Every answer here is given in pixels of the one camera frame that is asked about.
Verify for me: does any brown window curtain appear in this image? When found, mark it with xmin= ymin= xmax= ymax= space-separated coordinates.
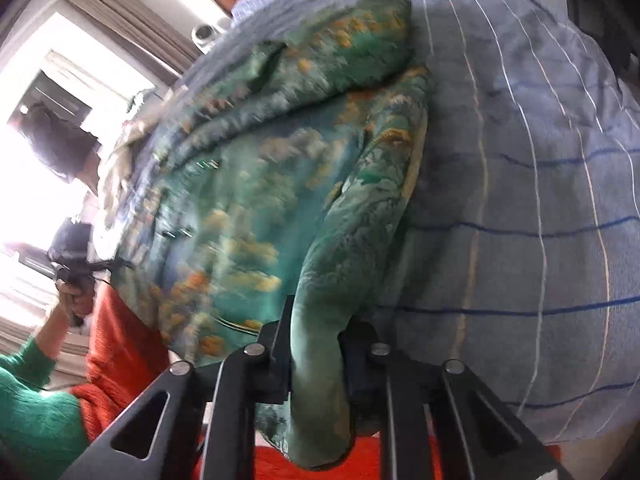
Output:
xmin=65 ymin=0 xmax=202 ymax=86

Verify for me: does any orange red knit sweater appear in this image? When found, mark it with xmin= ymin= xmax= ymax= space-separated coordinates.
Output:
xmin=71 ymin=282 xmax=561 ymax=480

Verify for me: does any blue plaid bed quilt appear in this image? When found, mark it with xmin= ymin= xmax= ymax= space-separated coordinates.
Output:
xmin=184 ymin=0 xmax=639 ymax=442

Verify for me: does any green patterned silk garment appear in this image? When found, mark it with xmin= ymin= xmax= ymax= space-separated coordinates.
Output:
xmin=107 ymin=0 xmax=431 ymax=469

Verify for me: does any white bedside device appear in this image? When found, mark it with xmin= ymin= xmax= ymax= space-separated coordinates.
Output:
xmin=191 ymin=16 xmax=231 ymax=54

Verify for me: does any person's left hand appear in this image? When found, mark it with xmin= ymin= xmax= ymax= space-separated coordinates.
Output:
xmin=54 ymin=278 xmax=96 ymax=318

